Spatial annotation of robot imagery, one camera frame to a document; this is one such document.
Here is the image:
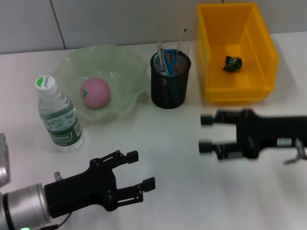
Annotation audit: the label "green plastic wrapper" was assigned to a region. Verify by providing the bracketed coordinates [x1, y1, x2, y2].
[222, 55, 243, 72]

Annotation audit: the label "green wavy glass fruit bowl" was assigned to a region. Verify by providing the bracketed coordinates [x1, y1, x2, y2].
[54, 44, 151, 124]

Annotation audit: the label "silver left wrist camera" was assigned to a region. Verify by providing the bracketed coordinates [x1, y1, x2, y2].
[0, 133, 12, 187]

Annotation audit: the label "clear green-label water bottle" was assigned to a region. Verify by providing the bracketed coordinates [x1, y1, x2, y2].
[35, 75, 85, 153]

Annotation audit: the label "clear plastic ruler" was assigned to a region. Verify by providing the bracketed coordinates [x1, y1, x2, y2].
[177, 26, 192, 72]

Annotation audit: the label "blue scissors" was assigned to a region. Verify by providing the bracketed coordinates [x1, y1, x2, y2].
[153, 48, 179, 101]

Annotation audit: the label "arm cable with plug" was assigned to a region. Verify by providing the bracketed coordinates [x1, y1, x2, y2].
[284, 138, 307, 165]
[40, 171, 72, 230]

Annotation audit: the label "left arm cable with plug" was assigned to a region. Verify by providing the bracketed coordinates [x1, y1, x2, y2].
[40, 171, 72, 230]

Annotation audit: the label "right arm cable with plug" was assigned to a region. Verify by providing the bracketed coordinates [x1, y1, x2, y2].
[284, 138, 307, 165]

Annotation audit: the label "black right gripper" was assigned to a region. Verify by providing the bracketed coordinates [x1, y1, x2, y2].
[198, 109, 307, 161]

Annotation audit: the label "yellow plastic bin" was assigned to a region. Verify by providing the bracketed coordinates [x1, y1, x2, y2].
[196, 2, 280, 106]

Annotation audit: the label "pink toy peach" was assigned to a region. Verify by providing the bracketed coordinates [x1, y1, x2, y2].
[80, 77, 112, 109]

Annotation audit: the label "black mesh pen holder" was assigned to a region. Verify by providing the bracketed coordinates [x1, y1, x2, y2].
[150, 50, 192, 109]

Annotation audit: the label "grey transparent pen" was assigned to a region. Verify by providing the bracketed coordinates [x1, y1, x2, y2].
[157, 40, 166, 74]

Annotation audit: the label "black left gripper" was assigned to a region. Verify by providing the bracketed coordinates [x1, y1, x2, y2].
[44, 149, 156, 219]

